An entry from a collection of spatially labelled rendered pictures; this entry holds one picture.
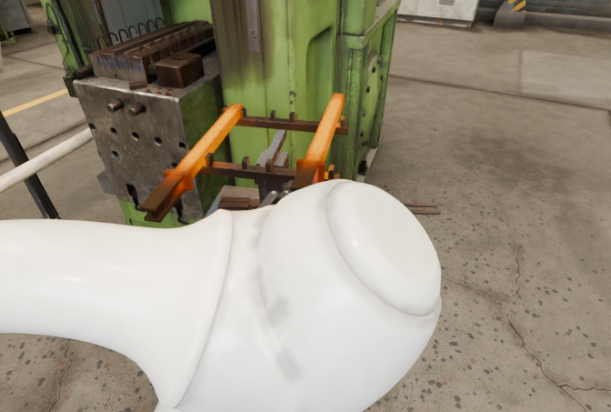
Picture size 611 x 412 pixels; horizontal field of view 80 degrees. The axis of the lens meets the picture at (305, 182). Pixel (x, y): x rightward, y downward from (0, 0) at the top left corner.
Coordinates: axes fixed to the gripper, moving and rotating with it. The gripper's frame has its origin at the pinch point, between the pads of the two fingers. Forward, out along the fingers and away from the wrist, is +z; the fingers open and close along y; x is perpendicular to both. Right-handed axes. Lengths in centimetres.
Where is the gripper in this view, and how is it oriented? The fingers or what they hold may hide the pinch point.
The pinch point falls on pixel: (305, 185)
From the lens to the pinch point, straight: 56.5
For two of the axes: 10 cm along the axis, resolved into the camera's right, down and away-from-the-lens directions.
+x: 0.1, -8.2, -5.8
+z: 2.0, -5.6, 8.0
